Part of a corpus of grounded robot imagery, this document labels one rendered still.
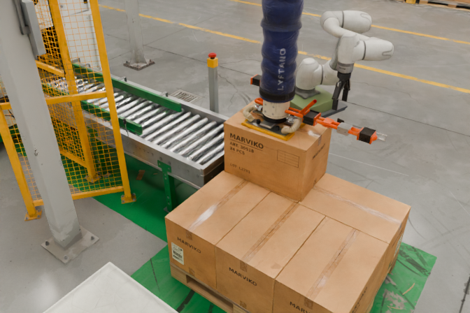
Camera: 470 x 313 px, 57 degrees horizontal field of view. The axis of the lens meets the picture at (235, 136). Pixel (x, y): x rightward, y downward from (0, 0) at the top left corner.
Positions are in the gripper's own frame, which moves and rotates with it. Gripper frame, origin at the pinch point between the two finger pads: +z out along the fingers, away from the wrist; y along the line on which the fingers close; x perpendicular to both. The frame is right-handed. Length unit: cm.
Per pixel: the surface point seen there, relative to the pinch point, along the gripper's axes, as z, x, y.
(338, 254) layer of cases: 67, 29, 44
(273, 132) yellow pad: 25.3, -34.7, 13.9
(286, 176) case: 51, -21, 18
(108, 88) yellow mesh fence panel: 19, -154, 41
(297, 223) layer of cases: 67, -2, 35
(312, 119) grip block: 12.2, -13.2, 5.8
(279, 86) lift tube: -4.3, -34.7, 9.7
